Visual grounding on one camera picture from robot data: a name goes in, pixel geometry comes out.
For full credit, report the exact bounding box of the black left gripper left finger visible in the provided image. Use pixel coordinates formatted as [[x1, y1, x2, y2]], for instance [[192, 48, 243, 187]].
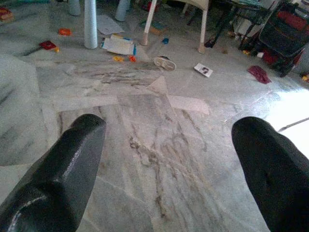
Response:
[[0, 114, 107, 232]]

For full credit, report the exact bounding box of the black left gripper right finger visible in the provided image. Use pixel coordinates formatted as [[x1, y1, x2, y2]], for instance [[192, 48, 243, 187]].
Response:
[[231, 116, 309, 232]]

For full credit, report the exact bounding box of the maroon cloth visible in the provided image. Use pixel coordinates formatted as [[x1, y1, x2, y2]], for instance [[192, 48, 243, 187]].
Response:
[[247, 65, 272, 85]]

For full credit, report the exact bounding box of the white printed card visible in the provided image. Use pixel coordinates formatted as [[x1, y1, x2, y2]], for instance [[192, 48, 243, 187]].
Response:
[[193, 62, 214, 78]]

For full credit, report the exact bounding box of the red toy shovel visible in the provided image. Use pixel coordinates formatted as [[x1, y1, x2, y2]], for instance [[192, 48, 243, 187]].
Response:
[[25, 40, 60, 56]]

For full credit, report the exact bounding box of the black folded stroller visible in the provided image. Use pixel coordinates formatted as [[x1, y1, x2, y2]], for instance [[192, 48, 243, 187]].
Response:
[[257, 4, 309, 78]]

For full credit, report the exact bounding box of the paper stack with blue edges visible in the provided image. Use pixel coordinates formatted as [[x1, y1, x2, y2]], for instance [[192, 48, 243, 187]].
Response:
[[100, 34, 138, 57]]

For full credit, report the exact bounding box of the ribbed white table leg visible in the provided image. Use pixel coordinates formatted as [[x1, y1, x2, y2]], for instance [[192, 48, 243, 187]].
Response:
[[84, 0, 98, 50], [114, 0, 131, 22]]

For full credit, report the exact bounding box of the grey sneaker shoe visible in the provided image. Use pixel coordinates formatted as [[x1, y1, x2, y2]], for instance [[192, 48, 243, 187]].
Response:
[[153, 56, 177, 72]]

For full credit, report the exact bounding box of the white paper sheet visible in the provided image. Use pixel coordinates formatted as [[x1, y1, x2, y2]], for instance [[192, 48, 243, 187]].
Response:
[[96, 14, 125, 35]]

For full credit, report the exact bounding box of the white plastic chair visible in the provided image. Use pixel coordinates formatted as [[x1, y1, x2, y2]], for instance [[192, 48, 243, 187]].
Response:
[[140, 0, 210, 55]]

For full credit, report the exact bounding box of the teal and brown book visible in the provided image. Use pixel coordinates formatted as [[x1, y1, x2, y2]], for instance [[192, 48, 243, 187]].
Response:
[[149, 21, 170, 35]]

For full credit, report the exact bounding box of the dark metal frame table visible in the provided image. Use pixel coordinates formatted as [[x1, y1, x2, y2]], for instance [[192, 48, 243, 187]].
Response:
[[211, 0, 275, 52]]

